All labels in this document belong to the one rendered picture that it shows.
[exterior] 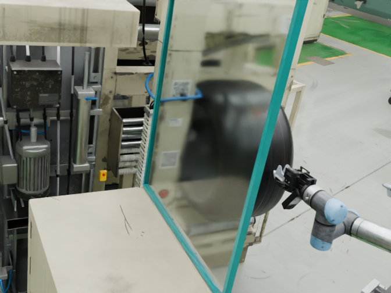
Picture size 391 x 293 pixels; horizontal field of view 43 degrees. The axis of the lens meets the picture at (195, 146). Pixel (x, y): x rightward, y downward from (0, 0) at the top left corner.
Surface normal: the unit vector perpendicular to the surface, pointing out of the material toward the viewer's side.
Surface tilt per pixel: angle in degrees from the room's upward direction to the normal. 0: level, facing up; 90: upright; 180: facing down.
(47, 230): 0
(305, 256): 0
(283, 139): 54
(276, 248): 0
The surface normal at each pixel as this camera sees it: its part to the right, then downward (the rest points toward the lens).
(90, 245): 0.17, -0.88
